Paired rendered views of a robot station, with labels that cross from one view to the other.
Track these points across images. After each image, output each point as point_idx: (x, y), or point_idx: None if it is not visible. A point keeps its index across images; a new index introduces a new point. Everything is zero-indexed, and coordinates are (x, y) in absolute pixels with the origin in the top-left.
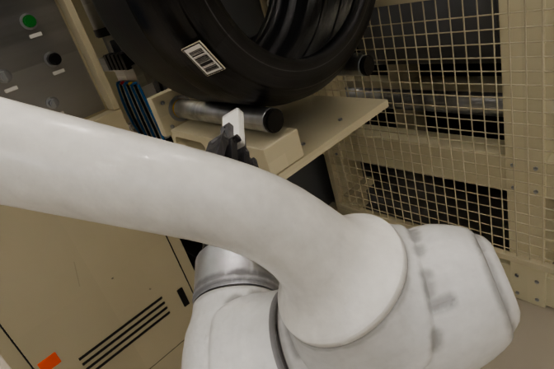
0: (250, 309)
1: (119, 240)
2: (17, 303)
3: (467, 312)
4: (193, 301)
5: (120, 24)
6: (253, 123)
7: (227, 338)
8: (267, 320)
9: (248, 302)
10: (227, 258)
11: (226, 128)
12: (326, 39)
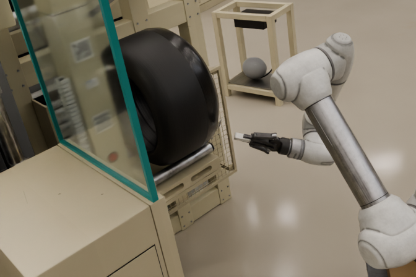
0: (312, 135)
1: None
2: None
3: None
4: (303, 150)
5: (196, 125)
6: (208, 151)
7: (317, 139)
8: (316, 132)
9: (310, 136)
10: (298, 139)
11: (246, 135)
12: (149, 128)
